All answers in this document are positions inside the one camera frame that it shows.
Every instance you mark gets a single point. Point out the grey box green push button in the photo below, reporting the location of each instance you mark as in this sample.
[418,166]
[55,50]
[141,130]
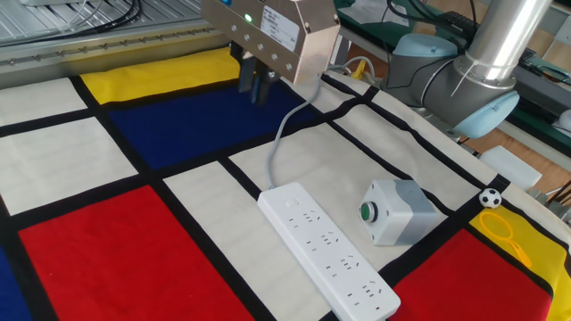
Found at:
[401,214]

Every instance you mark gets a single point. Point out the white power strip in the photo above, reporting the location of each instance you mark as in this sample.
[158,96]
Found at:
[325,249]

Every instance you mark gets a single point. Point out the white computer mouse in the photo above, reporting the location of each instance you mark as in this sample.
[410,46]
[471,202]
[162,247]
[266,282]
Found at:
[564,121]

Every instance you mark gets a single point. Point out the white foam block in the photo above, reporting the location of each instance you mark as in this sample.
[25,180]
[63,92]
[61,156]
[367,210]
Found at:
[508,166]

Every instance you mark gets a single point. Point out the black keyboard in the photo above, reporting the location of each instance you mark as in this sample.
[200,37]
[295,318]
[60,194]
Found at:
[456,22]

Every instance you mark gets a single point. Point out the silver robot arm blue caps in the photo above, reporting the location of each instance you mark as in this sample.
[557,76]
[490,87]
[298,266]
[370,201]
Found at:
[468,84]

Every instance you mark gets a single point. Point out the white paper sheet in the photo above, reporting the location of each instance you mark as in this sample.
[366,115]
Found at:
[372,11]

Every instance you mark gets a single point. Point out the small soccer ball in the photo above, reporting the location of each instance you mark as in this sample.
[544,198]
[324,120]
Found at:
[490,198]

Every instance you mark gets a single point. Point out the colour block tablecloth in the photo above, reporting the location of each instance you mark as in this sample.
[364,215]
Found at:
[111,258]

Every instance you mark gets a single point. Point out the silver metal gripper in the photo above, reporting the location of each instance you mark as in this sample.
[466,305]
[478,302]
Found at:
[276,31]

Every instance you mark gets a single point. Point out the yellow plug connector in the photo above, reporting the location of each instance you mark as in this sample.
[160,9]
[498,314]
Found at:
[359,69]

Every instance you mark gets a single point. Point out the aluminium rail frame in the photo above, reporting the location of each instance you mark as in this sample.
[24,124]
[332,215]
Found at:
[89,51]

